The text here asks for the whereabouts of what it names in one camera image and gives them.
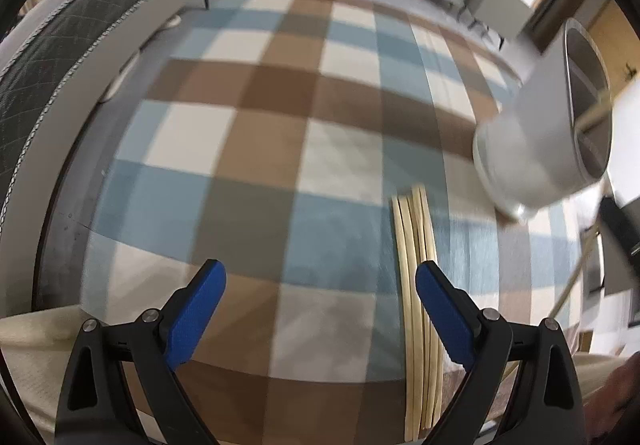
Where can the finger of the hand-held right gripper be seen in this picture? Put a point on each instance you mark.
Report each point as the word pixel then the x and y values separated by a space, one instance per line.
pixel 622 250

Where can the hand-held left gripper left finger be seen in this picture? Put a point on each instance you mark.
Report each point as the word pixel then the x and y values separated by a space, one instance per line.
pixel 195 310

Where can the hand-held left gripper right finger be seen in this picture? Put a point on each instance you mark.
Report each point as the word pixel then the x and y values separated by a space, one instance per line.
pixel 445 315

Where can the wooden chopstick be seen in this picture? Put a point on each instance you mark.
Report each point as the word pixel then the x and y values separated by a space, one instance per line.
pixel 426 225
pixel 409 235
pixel 419 225
pixel 592 112
pixel 398 250

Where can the white cylindrical utensil holder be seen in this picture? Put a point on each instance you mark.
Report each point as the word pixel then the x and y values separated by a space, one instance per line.
pixel 530 140

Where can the beige cloth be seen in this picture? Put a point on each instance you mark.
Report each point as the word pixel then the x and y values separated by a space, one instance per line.
pixel 35 345

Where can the checkered blue brown rug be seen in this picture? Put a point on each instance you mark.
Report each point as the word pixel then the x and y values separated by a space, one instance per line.
pixel 280 125

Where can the grey chair with black legs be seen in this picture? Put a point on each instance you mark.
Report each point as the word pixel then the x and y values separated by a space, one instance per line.
pixel 492 5

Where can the grey quilted bed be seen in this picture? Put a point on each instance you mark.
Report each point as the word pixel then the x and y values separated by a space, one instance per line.
pixel 55 55

